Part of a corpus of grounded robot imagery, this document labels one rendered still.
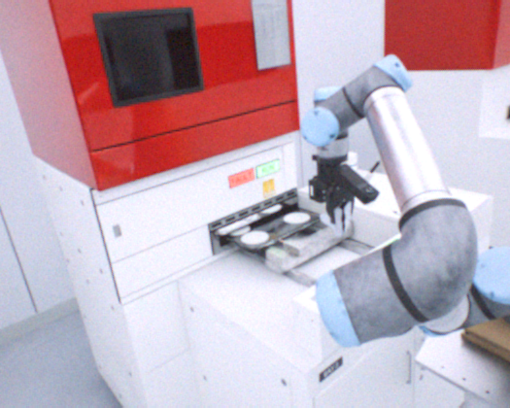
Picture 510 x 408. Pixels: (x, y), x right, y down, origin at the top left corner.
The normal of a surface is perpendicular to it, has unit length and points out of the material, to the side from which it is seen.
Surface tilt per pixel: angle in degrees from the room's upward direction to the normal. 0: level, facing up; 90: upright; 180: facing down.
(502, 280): 41
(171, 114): 90
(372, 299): 71
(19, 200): 90
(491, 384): 0
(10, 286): 90
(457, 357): 0
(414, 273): 55
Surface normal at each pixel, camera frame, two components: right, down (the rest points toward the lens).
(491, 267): -0.58, -0.48
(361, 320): -0.40, 0.29
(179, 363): 0.62, 0.22
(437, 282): -0.07, -0.02
